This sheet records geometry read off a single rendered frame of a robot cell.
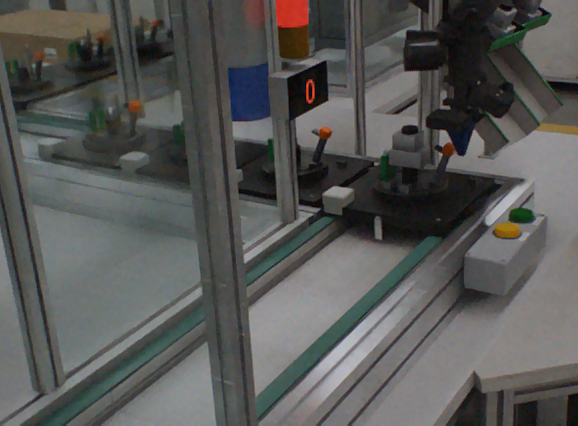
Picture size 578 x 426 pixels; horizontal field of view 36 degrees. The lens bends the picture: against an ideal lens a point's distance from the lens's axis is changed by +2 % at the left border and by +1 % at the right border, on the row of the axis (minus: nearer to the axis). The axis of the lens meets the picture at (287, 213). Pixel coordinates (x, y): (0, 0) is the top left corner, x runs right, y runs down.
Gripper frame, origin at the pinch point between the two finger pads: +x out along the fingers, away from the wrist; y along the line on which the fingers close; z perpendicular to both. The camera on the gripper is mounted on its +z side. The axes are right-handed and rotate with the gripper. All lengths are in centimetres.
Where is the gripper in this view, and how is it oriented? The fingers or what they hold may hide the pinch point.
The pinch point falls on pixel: (462, 137)
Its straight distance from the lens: 156.7
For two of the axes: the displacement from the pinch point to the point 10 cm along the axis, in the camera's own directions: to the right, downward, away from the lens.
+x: 0.5, 9.2, 4.0
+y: 5.3, -3.6, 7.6
